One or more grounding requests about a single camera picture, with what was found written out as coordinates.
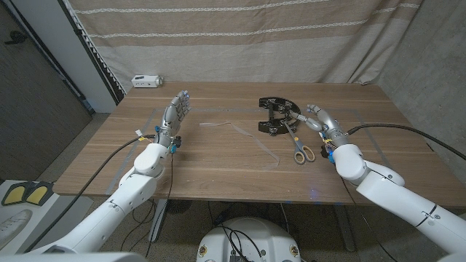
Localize dark wooden door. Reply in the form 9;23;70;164
0;0;92;181

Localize white floor board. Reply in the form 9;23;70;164
0;180;59;255

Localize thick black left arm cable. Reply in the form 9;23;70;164
23;134;157;254

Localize clear tape strip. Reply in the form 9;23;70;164
199;121;281;171

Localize beige striped curtain backdrop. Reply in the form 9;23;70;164
67;0;425;94

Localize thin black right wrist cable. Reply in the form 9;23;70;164
339;176;398;262

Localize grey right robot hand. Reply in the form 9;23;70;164
291;104;351;148

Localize grey floor mat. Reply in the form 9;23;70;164
16;194;94;254

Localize scissors with tan handles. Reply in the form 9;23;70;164
283;122;316;165

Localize black half-moon tambourine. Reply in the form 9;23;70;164
258;96;302;137

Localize black cable on base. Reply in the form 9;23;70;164
217;224;265;262

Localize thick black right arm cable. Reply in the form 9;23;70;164
347;123;466;161

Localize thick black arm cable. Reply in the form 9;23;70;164
23;134;157;254
347;123;466;161

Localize yellow black foot pedal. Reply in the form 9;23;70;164
25;181;55;205
1;181;30;207

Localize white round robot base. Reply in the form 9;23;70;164
196;217;302;262

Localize black door handle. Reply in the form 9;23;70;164
4;31;27;45

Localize white power box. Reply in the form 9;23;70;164
131;74;164;89

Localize white shoe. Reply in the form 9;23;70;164
0;209;33;248

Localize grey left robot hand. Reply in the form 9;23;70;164
154;90;192;148

